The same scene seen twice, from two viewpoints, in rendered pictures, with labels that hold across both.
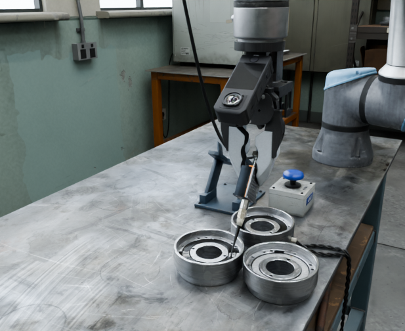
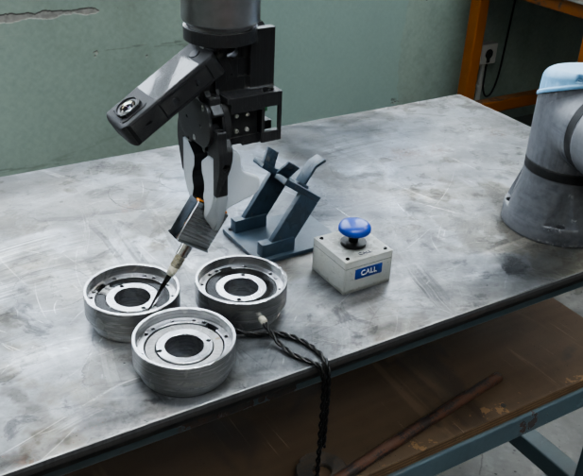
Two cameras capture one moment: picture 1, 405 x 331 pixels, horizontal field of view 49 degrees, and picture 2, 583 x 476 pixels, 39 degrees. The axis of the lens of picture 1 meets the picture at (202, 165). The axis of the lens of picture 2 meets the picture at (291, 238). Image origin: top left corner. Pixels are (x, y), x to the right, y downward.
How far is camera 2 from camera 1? 0.53 m
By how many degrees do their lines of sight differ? 26
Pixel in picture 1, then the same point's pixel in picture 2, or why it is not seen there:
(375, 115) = (581, 164)
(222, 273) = (116, 327)
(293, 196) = (334, 259)
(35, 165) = not seen: hidden behind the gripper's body
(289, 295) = (157, 382)
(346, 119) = (550, 158)
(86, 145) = (325, 84)
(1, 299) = not seen: outside the picture
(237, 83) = (151, 85)
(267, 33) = (202, 21)
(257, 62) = (194, 58)
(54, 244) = (13, 229)
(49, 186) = not seen: hidden behind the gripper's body
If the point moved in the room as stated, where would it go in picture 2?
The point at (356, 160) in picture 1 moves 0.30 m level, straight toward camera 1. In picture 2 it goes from (552, 232) to (403, 309)
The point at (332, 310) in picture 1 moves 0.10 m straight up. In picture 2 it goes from (405, 452) to (415, 396)
